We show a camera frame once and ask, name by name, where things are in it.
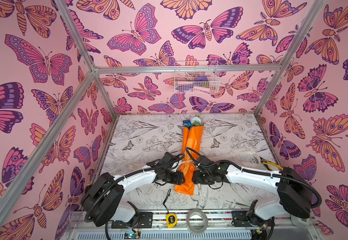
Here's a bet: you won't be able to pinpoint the yellow tape measure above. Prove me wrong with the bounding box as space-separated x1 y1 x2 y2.
161 188 178 229

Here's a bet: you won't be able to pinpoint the white wire basket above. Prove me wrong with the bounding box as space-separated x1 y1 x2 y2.
173 61 221 95

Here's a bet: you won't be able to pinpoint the white ribbon string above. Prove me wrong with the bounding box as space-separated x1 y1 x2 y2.
178 151 263 169

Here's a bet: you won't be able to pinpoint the green circuit board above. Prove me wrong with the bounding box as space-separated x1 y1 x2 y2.
124 231 140 240

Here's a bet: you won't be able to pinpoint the yellow handled pliers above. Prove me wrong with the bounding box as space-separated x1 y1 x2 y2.
261 158 284 171

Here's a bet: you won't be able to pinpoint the clear tape roll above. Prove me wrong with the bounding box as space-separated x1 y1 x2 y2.
186 209 209 235

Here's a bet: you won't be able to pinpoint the orange wrapping paper sheet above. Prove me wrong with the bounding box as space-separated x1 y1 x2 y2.
175 126 204 196

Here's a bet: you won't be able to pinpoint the white fake rose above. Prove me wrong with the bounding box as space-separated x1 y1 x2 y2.
190 114 204 127

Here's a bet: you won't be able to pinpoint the grey plastic clamp device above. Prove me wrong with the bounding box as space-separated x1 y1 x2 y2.
291 215 310 229

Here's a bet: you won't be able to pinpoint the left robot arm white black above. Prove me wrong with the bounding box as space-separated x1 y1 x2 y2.
81 152 185 228

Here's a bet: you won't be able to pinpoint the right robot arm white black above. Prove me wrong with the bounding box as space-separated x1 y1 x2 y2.
185 147 322 227

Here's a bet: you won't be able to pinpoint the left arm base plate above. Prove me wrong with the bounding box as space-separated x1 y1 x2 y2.
111 212 153 229

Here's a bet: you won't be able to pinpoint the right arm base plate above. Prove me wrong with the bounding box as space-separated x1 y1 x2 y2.
232 210 275 231

